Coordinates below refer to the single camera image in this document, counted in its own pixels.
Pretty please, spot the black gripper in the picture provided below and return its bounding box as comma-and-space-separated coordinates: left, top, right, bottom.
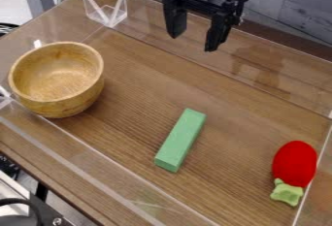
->
160, 0, 249, 51

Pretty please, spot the green foam stick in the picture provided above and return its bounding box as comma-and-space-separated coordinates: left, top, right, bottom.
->
154, 109, 206, 173

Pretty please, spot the brown wooden bowl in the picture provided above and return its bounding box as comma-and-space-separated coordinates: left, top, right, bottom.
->
8, 42, 104, 118

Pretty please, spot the red plush strawberry toy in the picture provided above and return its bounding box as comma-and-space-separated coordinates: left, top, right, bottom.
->
269, 141, 317, 207

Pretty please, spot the black clamp under table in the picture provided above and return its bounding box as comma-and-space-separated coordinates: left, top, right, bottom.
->
0, 198, 76, 226

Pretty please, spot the clear acrylic corner bracket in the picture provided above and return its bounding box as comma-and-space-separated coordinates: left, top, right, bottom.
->
83, 0, 127, 28

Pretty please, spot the clear acrylic tray wall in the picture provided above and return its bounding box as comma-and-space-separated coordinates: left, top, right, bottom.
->
0, 0, 332, 226

